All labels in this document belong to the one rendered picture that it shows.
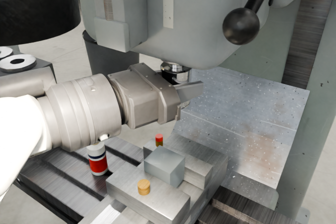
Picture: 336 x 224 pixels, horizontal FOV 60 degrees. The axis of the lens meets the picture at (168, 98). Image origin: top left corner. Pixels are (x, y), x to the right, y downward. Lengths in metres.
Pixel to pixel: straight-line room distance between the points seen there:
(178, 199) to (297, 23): 0.47
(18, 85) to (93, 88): 0.09
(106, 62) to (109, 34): 2.07
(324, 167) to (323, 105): 1.50
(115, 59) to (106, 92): 1.99
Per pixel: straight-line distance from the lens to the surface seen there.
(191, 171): 0.58
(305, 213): 1.70
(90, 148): 0.68
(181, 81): 0.42
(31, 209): 1.98
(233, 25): 0.24
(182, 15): 0.29
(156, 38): 0.32
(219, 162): 0.65
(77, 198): 0.70
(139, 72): 0.42
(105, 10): 0.30
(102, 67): 2.41
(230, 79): 0.83
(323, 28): 0.73
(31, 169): 0.80
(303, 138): 0.87
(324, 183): 2.18
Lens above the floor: 1.46
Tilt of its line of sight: 33 degrees down
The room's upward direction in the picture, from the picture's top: straight up
